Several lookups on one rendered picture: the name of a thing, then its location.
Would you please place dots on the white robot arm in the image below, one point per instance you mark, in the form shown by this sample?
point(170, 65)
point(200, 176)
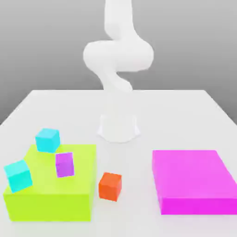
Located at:
point(118, 55)

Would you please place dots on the small orange cube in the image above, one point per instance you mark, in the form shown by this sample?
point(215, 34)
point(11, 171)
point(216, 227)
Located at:
point(109, 187)

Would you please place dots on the small purple cube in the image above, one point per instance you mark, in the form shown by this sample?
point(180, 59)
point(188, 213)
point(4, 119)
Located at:
point(64, 164)

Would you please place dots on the small cyan cube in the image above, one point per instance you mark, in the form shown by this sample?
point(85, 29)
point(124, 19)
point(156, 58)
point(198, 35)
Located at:
point(47, 140)
point(18, 176)

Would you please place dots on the large magenta box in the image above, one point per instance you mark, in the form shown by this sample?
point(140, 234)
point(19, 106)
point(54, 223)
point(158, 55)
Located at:
point(190, 175)

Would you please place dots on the large lime green box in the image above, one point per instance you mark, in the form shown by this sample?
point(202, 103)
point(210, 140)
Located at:
point(55, 194)

